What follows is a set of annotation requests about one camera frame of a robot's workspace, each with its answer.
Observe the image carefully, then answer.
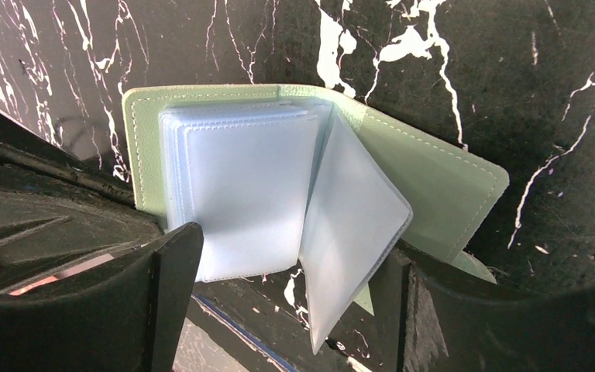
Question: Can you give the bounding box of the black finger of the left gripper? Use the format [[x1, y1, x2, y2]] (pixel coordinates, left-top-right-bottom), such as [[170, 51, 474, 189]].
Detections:
[[0, 114, 160, 294]]

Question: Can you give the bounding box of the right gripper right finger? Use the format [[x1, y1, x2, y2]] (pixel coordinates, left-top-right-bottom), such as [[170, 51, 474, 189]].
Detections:
[[379, 242, 595, 371]]

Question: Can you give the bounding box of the mint green card holder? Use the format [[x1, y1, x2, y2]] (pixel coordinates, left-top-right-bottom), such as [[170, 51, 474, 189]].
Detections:
[[122, 84, 509, 351]]

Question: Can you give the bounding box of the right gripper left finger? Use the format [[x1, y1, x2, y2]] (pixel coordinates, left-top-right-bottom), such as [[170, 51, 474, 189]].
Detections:
[[0, 222, 204, 371]]

